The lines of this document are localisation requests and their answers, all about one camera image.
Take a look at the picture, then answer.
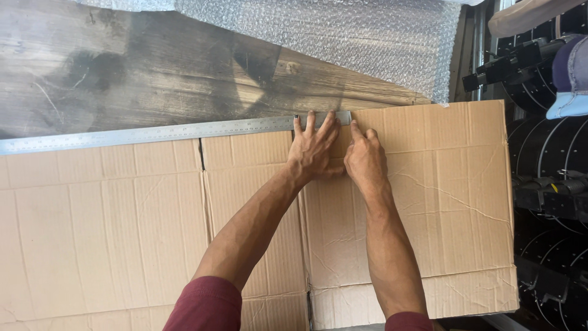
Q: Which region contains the clear bubble wrap sheet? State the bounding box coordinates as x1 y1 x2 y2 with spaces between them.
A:
73 0 483 107

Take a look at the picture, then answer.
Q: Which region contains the blue cap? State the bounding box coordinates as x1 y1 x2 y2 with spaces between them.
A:
546 35 588 120

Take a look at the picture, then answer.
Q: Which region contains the long steel ruler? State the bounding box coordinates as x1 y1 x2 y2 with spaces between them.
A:
0 110 352 156

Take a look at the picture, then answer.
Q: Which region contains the person's left hand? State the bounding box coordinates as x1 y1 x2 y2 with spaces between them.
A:
287 110 346 187

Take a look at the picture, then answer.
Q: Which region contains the person's right hand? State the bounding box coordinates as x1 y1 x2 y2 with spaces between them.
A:
344 120 392 192

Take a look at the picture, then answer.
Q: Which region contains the flattened brown cardboard carton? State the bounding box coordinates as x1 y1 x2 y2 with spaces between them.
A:
0 99 521 331

